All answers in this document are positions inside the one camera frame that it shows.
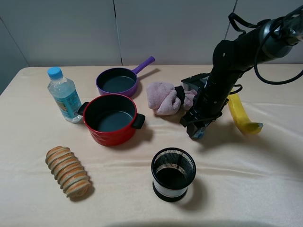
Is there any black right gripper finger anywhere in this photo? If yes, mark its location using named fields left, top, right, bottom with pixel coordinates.
left=204, top=118, right=216, bottom=128

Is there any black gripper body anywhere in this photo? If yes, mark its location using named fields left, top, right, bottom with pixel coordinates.
left=180, top=94, right=229, bottom=127

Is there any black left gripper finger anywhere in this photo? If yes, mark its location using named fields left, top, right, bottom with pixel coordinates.
left=187, top=122, right=199, bottom=138

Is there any small dark blue bottle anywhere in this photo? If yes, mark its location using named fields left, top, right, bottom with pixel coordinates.
left=191, top=127, right=205, bottom=139

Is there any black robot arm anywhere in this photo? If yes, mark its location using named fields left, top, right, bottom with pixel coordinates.
left=180, top=13, right=303, bottom=139

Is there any pink towel with black band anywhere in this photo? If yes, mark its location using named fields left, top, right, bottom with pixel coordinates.
left=146, top=82, right=197, bottom=116

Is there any yellow banana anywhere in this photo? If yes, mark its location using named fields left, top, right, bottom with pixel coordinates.
left=228, top=94, right=263, bottom=135

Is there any black mesh pen cup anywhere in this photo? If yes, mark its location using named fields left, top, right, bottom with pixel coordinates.
left=151, top=148, right=196, bottom=202

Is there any purple frying pan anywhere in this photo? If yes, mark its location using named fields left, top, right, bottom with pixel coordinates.
left=96, top=56, right=155, bottom=97

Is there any striped spiral bread loaf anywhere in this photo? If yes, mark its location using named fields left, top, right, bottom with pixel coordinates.
left=45, top=146, right=91, bottom=198

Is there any clear water bottle blue label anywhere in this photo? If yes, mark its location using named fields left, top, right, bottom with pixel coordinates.
left=47, top=67, right=82, bottom=123

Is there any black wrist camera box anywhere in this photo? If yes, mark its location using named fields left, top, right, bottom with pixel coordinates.
left=181, top=73, right=210, bottom=92

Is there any red pot with black handles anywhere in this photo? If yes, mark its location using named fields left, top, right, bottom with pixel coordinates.
left=78, top=94, right=145, bottom=147

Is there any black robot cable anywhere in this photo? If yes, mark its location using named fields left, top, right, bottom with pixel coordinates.
left=228, top=4, right=303, bottom=85

